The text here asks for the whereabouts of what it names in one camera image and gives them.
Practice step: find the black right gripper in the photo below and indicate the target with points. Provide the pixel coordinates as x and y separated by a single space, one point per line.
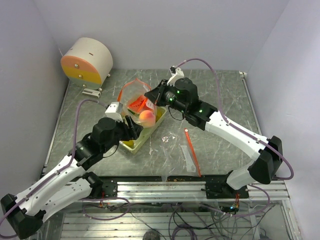
154 95

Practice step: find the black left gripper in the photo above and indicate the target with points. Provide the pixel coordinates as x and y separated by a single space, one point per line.
134 129

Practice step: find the toy peach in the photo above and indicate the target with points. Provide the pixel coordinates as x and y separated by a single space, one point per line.
147 118

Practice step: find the toy watermelon slice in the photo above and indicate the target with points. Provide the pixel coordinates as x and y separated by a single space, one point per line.
137 104

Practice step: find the clear bag orange zipper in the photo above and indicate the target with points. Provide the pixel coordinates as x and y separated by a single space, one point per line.
130 89

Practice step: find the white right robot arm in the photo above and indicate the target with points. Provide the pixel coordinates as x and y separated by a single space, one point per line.
264 152

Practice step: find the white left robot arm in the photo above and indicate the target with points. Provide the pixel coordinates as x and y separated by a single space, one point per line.
70 180

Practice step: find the pale green plastic basket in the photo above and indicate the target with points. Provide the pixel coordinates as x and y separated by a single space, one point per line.
133 146

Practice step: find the round cream drawer box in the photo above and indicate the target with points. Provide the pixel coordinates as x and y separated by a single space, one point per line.
87 63

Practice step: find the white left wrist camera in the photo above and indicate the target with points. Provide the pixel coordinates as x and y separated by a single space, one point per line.
114 111

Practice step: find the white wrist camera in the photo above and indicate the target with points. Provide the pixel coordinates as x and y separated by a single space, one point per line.
176 74
114 111

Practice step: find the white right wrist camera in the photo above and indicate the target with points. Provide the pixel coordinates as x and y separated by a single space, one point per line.
176 74

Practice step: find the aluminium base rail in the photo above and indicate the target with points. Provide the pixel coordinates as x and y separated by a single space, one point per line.
148 189

